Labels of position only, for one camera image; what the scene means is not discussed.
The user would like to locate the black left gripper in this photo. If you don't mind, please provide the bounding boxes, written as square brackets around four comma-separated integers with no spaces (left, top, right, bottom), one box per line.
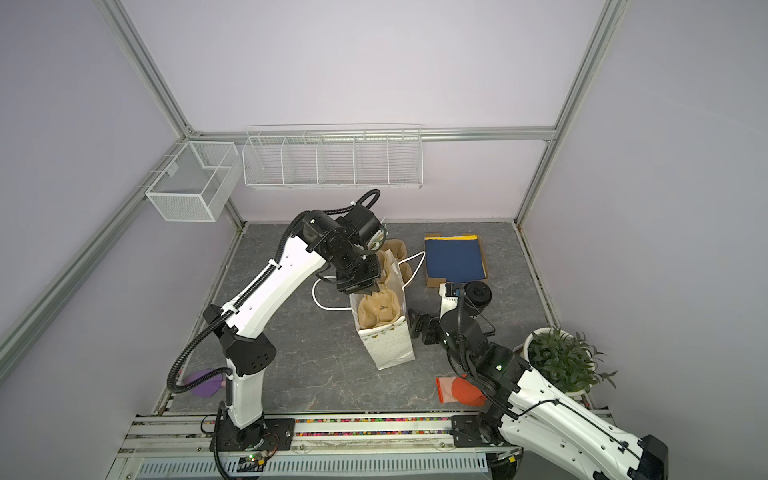
[332,244,384,295]

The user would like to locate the black coffee cup lid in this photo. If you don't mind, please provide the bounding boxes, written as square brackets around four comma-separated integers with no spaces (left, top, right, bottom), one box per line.
[464,280,493,310]

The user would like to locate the single pulp cup carrier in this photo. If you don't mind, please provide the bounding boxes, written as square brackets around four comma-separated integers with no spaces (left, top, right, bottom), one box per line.
[357,288,402,329]

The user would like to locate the white cartoon gift bag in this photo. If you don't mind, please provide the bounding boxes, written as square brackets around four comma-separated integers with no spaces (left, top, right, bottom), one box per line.
[311,250,425,370]

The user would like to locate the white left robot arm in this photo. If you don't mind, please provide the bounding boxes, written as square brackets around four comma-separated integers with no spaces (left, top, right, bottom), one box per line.
[166,201,382,450]

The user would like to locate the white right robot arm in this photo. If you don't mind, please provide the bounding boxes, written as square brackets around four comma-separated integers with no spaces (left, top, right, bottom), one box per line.
[438,287,670,479]

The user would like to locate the stacked pulp cup carriers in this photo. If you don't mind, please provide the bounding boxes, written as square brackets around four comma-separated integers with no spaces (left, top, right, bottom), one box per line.
[382,239,413,283]

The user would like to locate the red rubber glove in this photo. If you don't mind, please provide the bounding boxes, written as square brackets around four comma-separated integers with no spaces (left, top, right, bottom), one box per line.
[435,376,486,407]

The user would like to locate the cardboard napkin tray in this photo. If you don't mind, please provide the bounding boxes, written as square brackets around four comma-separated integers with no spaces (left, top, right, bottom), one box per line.
[423,233,490,289]

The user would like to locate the blue napkin stack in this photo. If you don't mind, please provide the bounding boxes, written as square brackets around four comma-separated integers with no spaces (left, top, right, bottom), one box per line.
[425,237,487,284]

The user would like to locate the potted green plant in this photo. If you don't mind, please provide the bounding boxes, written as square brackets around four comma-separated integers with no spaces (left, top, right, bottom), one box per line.
[522,327,617,398]

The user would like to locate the purple pink spatula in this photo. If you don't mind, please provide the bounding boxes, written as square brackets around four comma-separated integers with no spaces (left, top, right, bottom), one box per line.
[183,369,226,398]

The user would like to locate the long white wire basket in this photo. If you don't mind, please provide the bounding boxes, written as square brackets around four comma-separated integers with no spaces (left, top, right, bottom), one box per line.
[241,123,424,189]

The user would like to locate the small white wire basket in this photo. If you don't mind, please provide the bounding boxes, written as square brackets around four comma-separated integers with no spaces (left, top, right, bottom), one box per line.
[146,141,242,223]

